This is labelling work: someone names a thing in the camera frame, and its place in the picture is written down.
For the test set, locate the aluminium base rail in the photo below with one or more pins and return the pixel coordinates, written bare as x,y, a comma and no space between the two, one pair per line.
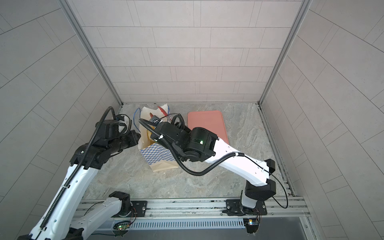
186,214

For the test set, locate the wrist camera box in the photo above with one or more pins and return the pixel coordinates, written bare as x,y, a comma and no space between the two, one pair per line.
155,120
113,129

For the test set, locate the red metal tongs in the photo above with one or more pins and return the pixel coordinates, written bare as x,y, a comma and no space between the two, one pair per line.
160,112

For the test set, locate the left green circuit board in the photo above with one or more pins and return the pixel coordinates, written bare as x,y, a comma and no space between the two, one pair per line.
121,228

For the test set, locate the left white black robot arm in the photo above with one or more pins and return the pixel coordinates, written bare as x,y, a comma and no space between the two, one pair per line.
58,221

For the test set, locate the blue checkered paper bag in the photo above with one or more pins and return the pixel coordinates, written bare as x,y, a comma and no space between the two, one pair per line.
158,157

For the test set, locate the right green circuit board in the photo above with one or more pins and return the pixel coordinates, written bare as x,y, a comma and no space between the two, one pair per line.
251,225

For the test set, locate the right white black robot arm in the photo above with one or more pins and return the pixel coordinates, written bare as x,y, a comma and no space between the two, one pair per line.
199,151

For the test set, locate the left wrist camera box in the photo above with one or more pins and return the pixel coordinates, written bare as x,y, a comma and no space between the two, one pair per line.
113,129

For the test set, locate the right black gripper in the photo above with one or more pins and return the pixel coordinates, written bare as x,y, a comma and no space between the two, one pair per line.
165,143

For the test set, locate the pink plastic tray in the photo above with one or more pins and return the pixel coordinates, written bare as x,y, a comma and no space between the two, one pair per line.
210,120

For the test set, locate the green circuit board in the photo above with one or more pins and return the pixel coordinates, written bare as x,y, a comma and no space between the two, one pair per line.
121,228
251,225

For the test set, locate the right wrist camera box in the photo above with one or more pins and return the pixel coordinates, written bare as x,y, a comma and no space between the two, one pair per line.
155,120

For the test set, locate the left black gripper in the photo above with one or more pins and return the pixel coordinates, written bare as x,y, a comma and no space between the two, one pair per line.
131,134

